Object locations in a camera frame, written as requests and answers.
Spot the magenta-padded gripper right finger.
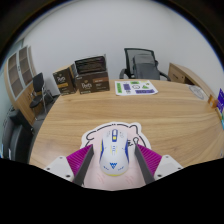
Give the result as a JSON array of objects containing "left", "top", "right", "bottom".
[{"left": 133, "top": 143, "right": 184, "bottom": 186}]

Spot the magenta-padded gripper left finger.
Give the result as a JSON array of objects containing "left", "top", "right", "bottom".
[{"left": 43, "top": 143, "right": 95, "bottom": 187}]

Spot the white and blue computer mouse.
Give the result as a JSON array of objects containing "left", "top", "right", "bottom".
[{"left": 98, "top": 128, "right": 130, "bottom": 177}]

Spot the pink pig-shaped mouse pad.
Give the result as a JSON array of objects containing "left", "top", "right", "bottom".
[{"left": 79, "top": 121, "right": 152, "bottom": 192}]

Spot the black office chair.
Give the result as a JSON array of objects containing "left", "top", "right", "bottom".
[{"left": 1, "top": 106, "right": 34, "bottom": 163}]

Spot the small orange-brown box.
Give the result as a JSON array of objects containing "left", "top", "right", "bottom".
[{"left": 207, "top": 94, "right": 219, "bottom": 108}]

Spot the small black chair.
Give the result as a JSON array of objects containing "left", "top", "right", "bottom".
[{"left": 29, "top": 72, "right": 54, "bottom": 116}]

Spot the green and purple printed sheet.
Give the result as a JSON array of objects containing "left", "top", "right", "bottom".
[{"left": 114, "top": 79, "right": 159, "bottom": 97}]

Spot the purple standing card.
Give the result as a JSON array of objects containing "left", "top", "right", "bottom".
[{"left": 216, "top": 87, "right": 224, "bottom": 114}]

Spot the narrow brown cardboard box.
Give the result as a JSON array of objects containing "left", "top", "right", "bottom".
[{"left": 52, "top": 65, "right": 78, "bottom": 96}]

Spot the wide brown cardboard box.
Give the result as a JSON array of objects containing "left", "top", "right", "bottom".
[{"left": 73, "top": 69, "right": 111, "bottom": 95}]

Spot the wooden side desk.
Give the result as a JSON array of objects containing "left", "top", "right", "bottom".
[{"left": 167, "top": 62, "right": 214, "bottom": 98}]

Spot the grey mesh office chair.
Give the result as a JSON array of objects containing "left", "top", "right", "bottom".
[{"left": 118, "top": 47, "right": 172, "bottom": 82}]

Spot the wooden shelf unit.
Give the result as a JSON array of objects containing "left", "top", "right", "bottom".
[{"left": 3, "top": 45, "right": 38, "bottom": 126}]

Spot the black box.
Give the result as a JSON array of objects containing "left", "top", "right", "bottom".
[{"left": 73, "top": 55, "right": 108, "bottom": 75}]

